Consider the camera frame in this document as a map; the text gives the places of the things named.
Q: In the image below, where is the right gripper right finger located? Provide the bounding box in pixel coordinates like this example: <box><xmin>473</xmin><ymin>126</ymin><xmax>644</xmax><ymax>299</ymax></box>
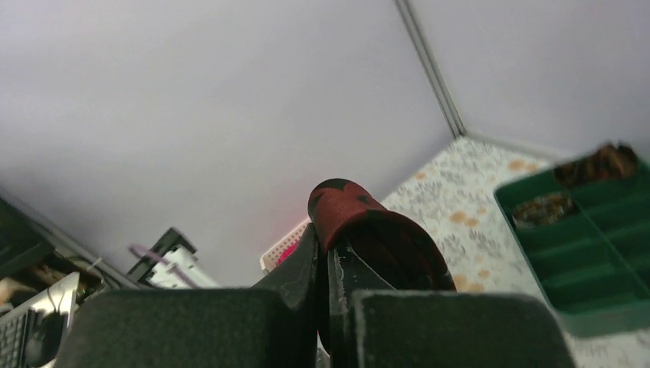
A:
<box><xmin>327</xmin><ymin>238</ymin><xmax>393</xmax><ymax>367</ymax></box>

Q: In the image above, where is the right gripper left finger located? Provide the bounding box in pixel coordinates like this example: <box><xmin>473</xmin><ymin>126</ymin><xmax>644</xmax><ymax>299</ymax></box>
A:
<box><xmin>252</xmin><ymin>223</ymin><xmax>319</xmax><ymax>367</ymax></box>

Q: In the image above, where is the dark red patterned tie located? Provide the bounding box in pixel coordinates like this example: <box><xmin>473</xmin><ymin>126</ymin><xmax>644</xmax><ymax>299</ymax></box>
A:
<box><xmin>307</xmin><ymin>178</ymin><xmax>457</xmax><ymax>351</ymax></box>

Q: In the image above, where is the magenta cloth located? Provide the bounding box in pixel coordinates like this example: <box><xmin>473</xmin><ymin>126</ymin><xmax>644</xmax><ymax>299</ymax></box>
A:
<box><xmin>276</xmin><ymin>241</ymin><xmax>298</xmax><ymax>265</ymax></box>

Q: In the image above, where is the white basket left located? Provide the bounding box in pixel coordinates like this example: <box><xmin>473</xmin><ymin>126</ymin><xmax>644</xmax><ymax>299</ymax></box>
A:
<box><xmin>259</xmin><ymin>218</ymin><xmax>310</xmax><ymax>274</ymax></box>

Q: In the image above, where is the floral tablecloth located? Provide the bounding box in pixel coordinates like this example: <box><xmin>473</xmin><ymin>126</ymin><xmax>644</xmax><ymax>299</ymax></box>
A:
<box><xmin>383</xmin><ymin>139</ymin><xmax>649</xmax><ymax>367</ymax></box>

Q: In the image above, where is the striped rolled tie in tray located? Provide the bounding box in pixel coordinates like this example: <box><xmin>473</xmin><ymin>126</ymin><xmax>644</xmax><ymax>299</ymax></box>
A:
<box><xmin>511</xmin><ymin>192</ymin><xmax>577</xmax><ymax>229</ymax></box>

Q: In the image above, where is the green compartment organizer tray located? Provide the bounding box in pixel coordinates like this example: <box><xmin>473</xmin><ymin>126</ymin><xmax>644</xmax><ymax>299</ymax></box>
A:
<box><xmin>494</xmin><ymin>161</ymin><xmax>649</xmax><ymax>337</ymax></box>

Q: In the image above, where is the brown rolled tie back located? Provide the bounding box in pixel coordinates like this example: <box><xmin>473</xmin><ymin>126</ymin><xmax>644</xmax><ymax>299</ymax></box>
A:
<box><xmin>553</xmin><ymin>143</ymin><xmax>640</xmax><ymax>188</ymax></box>

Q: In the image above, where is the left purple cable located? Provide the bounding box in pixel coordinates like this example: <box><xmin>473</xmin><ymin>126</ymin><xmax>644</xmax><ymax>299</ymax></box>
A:
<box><xmin>129</xmin><ymin>245</ymin><xmax>169</xmax><ymax>265</ymax></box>

